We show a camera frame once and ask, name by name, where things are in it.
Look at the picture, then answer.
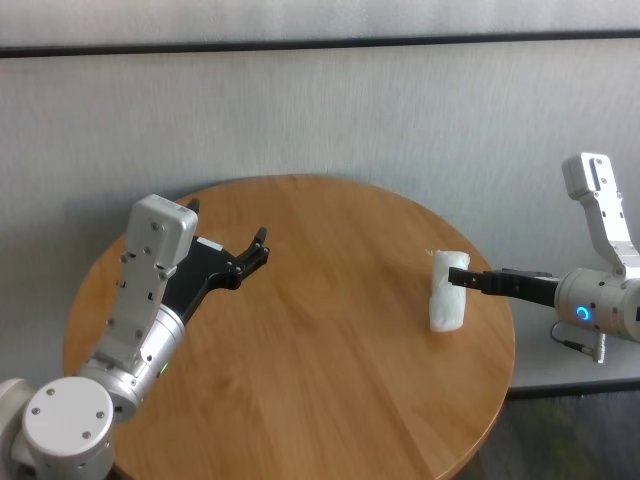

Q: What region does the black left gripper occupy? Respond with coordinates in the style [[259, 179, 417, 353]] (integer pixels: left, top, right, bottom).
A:
[[162, 198, 272, 324]]

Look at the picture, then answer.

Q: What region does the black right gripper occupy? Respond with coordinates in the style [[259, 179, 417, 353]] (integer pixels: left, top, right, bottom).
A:
[[448, 267, 562, 308]]

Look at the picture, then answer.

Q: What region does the white plastic sandbag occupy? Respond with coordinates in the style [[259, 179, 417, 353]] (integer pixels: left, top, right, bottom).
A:
[[427, 247, 472, 335]]

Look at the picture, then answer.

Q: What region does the right arm cable with plug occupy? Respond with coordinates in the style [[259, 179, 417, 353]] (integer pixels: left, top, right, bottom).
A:
[[551, 321, 609, 365]]

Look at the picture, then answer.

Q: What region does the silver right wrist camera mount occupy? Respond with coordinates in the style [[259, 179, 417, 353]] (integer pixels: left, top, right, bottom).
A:
[[560, 152, 640, 282]]

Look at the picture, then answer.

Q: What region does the black wall trim strip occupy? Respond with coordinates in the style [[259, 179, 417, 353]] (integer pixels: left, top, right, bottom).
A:
[[0, 29, 640, 59]]

